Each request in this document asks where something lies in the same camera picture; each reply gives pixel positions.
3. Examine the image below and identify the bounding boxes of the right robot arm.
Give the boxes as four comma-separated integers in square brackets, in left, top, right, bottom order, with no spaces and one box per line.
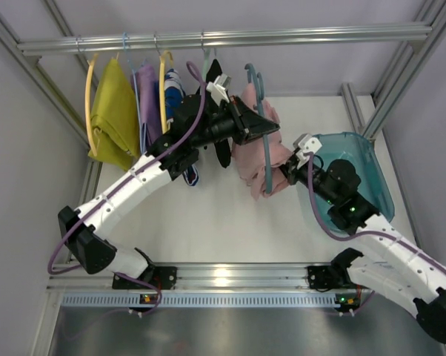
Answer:
[282,152,446,344]

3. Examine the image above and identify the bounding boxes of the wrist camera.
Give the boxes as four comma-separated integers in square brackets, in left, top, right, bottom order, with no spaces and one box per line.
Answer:
[293,133,322,168]
[206,74,231,105]

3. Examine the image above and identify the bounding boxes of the teal plastic basin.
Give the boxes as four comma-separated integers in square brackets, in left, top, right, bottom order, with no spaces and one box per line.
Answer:
[305,132,395,241]

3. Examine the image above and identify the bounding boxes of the pale yellow hanger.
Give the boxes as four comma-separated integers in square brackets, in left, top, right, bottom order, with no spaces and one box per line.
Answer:
[84,53,99,159]

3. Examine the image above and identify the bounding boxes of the slotted cable duct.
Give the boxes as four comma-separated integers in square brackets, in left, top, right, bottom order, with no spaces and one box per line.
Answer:
[61,292,355,308]

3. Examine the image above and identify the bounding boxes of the light blue wire hanger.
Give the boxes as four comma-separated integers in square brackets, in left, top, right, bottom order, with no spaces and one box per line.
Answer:
[122,32,146,154]

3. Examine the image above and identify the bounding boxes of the black trousers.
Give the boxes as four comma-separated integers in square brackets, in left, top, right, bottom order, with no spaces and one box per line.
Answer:
[191,58,233,171]

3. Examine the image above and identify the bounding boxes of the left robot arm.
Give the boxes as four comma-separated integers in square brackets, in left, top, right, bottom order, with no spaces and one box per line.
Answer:
[58,94,280,280]

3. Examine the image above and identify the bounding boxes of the pink trousers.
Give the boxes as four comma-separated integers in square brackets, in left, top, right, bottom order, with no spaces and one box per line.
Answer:
[230,82,294,201]

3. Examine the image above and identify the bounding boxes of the blue white patterned trousers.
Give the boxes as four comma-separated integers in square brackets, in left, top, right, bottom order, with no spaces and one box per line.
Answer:
[165,68,199,186]

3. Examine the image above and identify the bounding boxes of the olive yellow trousers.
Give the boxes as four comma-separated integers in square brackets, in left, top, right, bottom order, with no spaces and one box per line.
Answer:
[88,58,141,171]

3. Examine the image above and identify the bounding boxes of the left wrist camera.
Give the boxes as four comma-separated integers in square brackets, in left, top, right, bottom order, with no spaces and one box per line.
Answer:
[206,74,231,105]

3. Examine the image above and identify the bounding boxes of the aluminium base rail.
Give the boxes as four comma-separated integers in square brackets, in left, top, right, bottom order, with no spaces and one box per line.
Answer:
[47,261,357,294]

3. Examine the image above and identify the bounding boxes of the blue-grey plastic hanger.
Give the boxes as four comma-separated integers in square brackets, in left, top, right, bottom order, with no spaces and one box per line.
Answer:
[244,63,273,194]

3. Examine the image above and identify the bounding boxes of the aluminium hanging rail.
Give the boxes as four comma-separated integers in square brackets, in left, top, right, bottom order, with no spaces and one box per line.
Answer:
[17,22,433,56]

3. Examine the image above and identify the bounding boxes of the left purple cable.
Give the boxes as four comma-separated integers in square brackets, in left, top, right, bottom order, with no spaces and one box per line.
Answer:
[46,61,209,275]

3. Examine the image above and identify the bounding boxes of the purple trousers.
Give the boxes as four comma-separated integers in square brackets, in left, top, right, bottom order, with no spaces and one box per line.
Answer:
[136,62,162,153]

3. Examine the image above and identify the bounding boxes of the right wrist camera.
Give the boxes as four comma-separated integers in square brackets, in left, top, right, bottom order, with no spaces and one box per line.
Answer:
[293,133,322,168]

